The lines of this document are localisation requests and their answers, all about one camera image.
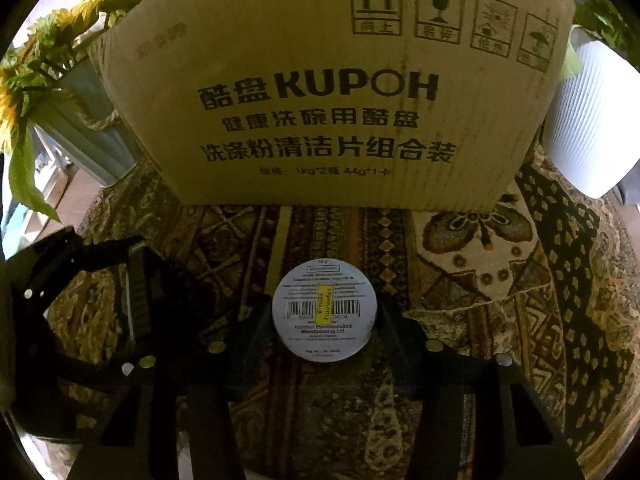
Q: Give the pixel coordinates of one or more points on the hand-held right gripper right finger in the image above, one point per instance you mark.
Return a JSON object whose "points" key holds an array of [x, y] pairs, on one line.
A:
{"points": [[400, 335]]}

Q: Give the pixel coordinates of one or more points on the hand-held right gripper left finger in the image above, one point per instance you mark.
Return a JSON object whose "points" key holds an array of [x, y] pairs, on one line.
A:
{"points": [[250, 340]]}

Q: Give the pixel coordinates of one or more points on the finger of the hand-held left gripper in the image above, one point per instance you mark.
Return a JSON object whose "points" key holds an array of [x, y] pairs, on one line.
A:
{"points": [[137, 290]]}

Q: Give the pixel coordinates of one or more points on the round tin with blue rim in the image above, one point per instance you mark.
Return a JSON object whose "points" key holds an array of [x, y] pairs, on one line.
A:
{"points": [[327, 307]]}

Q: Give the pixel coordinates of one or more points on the brown cardboard box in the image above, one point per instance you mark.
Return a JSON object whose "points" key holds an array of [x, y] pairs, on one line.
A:
{"points": [[330, 85]]}

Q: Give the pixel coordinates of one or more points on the patterned table runner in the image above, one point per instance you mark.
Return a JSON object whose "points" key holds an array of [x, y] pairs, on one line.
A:
{"points": [[500, 285]]}

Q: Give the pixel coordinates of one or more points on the green ribbed vase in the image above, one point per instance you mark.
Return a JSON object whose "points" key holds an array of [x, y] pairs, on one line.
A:
{"points": [[85, 125]]}

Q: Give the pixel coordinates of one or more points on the sunflower bouquet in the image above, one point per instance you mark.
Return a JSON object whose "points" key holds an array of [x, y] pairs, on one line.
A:
{"points": [[55, 35]]}

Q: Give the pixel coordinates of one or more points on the white ribbed plant pot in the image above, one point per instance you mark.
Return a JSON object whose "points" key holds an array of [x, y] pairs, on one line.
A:
{"points": [[590, 120]]}

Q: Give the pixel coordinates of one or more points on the green potted plant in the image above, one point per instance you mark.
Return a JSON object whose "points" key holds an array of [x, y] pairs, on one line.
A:
{"points": [[605, 15]]}

